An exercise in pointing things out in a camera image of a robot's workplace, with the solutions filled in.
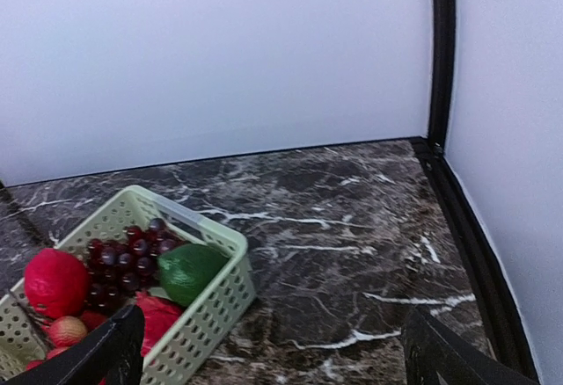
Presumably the green avocado fruit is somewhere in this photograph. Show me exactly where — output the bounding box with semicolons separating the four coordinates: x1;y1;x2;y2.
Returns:
157;243;229;307

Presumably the black table edge rail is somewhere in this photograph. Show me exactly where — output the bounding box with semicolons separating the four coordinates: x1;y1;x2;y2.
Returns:
410;137;538;381

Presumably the dark purple grape bunch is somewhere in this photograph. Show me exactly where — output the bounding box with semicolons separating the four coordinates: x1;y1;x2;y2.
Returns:
86;218;184;314

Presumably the large red fruit left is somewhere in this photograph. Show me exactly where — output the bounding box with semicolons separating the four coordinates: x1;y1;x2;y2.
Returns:
24;249;91;319

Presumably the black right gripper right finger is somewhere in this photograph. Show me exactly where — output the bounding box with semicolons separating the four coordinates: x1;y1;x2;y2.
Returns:
401;308;534;385

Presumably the black right corner frame post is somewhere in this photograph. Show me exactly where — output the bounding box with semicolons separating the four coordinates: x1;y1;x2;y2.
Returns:
428;0;457;156

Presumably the pale green perforated basket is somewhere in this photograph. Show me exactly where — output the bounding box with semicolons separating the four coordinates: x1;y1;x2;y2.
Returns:
1;185;256;384

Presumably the large red fruit right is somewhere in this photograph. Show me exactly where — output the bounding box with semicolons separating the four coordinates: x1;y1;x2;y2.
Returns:
135;291;184;357

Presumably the large red fruit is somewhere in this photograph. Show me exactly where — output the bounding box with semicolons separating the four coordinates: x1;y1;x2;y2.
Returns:
135;291;184;357
24;249;91;319

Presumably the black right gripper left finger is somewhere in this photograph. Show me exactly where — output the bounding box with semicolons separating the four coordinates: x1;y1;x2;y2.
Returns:
5;305;145;385

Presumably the bunch of small peaches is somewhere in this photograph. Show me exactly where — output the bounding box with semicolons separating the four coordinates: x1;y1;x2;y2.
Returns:
26;310;108;370

